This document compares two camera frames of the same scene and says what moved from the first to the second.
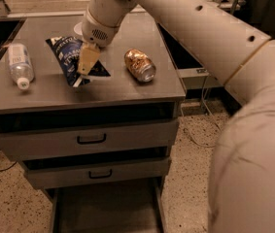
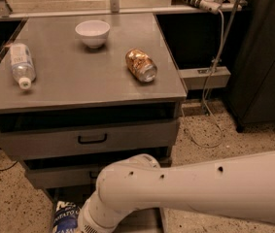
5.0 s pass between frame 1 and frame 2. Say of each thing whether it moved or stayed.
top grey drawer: stayed
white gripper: moved
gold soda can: stayed
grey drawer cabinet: stayed
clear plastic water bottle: stayed
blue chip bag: moved
